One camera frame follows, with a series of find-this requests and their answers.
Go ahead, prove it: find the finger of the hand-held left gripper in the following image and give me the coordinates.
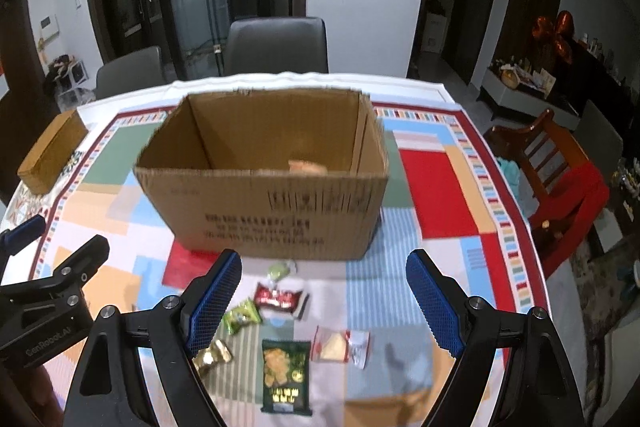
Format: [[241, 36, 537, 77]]
[[0, 214, 47, 258], [30, 235, 111, 294]]

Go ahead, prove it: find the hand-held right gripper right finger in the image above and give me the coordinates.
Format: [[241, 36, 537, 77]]
[[405, 249, 586, 427]]

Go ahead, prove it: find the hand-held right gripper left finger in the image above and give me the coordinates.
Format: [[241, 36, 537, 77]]
[[62, 249, 243, 427]]

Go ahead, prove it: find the gold red twist-wrapped candy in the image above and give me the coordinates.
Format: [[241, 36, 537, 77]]
[[192, 339, 235, 377]]

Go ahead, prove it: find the red snack packet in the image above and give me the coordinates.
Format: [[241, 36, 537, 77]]
[[252, 283, 311, 320]]

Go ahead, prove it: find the dark green cracker packet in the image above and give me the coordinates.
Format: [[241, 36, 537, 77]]
[[261, 338, 313, 417]]

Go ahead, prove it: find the clear pastry packet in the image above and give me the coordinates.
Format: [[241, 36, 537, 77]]
[[311, 326, 372, 368]]

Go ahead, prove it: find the cardboard box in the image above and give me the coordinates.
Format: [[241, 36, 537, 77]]
[[132, 88, 391, 262]]

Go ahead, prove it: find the person's left hand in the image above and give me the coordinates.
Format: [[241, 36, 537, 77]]
[[0, 359, 66, 427]]

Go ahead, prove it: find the light green snack packet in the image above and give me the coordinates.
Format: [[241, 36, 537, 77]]
[[222, 299, 263, 335]]

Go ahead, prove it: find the small green wrapped candy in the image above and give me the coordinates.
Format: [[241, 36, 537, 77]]
[[266, 259, 298, 282]]

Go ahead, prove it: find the woven yellow box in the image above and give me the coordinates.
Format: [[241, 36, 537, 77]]
[[17, 109, 88, 195]]

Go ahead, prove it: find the colourful patterned tablecloth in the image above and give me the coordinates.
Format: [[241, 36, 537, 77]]
[[0, 72, 551, 427]]

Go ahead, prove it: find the white storage shelf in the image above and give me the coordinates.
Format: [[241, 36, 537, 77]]
[[44, 54, 96, 110]]

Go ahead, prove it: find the tan snack packet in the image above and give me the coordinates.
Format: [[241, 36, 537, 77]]
[[289, 159, 328, 175]]

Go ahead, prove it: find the wooden chair with red cushion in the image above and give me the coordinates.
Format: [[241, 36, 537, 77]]
[[487, 109, 618, 278]]

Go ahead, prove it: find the light grey chair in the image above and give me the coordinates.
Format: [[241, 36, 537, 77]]
[[95, 46, 168, 100]]

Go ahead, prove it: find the white low sideboard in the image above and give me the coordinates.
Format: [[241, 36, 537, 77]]
[[477, 62, 581, 122]]

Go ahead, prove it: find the dark grey leather chair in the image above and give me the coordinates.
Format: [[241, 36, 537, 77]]
[[222, 17, 330, 76]]

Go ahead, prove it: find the white paper bag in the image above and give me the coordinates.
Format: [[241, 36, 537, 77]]
[[422, 12, 448, 54]]

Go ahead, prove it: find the black cabinet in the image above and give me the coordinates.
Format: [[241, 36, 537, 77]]
[[550, 37, 640, 128]]

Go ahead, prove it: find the red foil balloon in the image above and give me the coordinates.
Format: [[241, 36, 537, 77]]
[[532, 10, 576, 65]]

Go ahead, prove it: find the white wall panel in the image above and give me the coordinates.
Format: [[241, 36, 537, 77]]
[[37, 14, 61, 42]]

